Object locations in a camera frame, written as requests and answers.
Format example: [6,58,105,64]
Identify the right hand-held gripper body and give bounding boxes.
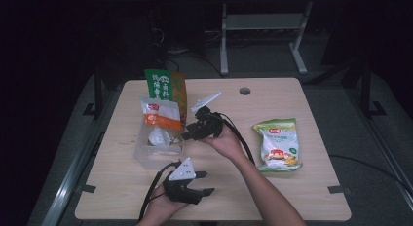
[191,92,225,140]

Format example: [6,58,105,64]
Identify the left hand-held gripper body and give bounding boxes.
[162,157,203,206]

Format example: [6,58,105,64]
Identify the white and orange packet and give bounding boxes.
[139,96,183,147]

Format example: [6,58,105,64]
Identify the clear plastic container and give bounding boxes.
[133,98,186,170]

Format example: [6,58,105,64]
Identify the green and red seasoning packet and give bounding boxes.
[144,68,188,132]

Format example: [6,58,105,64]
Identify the white and green packet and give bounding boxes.
[252,118,304,173]

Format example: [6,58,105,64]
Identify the person's right hand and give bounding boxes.
[201,123,246,163]

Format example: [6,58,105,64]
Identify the person's left hand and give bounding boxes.
[145,185,189,221]

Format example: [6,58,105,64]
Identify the black metal stand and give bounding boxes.
[359,56,388,120]
[82,61,105,120]

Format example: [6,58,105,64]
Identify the left hand-held gripper cable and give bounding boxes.
[138,161,181,222]

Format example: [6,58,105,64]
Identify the hand-held gripper cable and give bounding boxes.
[138,161,181,222]
[210,112,256,166]

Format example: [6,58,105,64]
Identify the right hand-held gripper cable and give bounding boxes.
[210,112,256,166]

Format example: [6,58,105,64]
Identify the tangled black floor cables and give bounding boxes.
[152,25,226,80]

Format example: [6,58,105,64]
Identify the metal floor rail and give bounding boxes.
[40,86,126,226]
[345,88,413,203]

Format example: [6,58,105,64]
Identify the white metal table frame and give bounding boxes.
[219,1,315,76]

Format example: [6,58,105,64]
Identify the black floor cable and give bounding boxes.
[328,153,413,195]

